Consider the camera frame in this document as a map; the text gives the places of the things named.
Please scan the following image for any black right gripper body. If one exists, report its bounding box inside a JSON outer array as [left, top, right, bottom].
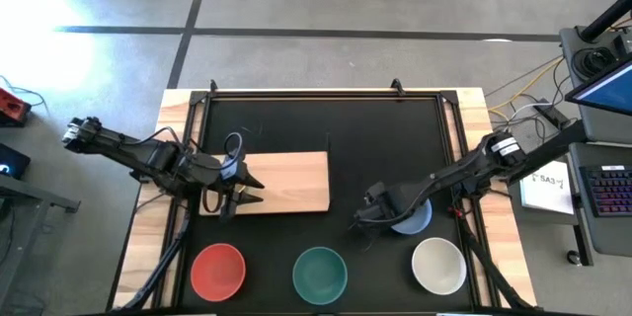
[[363, 181, 421, 223]]

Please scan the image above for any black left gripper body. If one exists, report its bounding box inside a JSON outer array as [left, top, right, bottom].
[[190, 152, 249, 197]]

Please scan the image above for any large blue bowl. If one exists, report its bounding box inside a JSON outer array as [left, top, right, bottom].
[[389, 197, 434, 236]]

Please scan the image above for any large teal bowl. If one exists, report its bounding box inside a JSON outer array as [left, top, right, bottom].
[[291, 246, 349, 306]]

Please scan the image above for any large red bowl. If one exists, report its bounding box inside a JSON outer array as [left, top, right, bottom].
[[190, 242, 247, 303]]

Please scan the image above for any large white bowl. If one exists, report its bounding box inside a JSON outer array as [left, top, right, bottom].
[[411, 236, 468, 296]]

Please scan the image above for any wooden cutting board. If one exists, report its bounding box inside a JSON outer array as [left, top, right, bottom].
[[198, 150, 331, 217]]

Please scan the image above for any black table mat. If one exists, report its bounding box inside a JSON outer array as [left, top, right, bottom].
[[180, 98, 475, 312]]

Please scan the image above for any white paper label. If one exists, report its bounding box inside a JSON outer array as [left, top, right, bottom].
[[518, 159, 577, 216]]

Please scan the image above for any black cart strut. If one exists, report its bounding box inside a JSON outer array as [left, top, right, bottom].
[[513, 118, 589, 184]]

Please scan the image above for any grey side table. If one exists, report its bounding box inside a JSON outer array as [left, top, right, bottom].
[[0, 172, 83, 316]]

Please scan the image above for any black power strip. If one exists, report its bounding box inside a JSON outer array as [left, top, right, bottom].
[[532, 101, 574, 129]]

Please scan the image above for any black device with light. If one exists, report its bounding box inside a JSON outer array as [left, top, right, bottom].
[[0, 142, 32, 180]]

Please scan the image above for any red box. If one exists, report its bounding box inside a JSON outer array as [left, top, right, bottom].
[[0, 86, 32, 122]]

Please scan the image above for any backlit keyboard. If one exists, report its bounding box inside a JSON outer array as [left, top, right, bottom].
[[580, 163, 632, 217]]

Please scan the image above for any grey cart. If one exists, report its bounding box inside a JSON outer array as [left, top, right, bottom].
[[559, 24, 632, 258]]

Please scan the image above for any computer monitor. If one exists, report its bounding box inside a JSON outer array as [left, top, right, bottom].
[[565, 58, 632, 118]]

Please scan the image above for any black pole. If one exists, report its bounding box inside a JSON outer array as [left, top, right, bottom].
[[580, 0, 632, 43]]

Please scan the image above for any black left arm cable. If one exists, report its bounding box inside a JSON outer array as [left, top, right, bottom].
[[224, 131, 245, 160]]

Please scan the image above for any black cable conduit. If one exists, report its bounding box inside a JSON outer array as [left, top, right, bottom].
[[111, 197, 194, 313], [458, 201, 532, 310]]

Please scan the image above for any black metal frame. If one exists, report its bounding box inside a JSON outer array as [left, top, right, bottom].
[[150, 89, 495, 312]]

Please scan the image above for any yellow cable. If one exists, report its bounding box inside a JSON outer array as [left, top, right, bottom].
[[486, 56, 567, 152]]

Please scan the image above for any black coiled cable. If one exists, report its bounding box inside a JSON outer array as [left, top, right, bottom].
[[572, 46, 616, 78]]

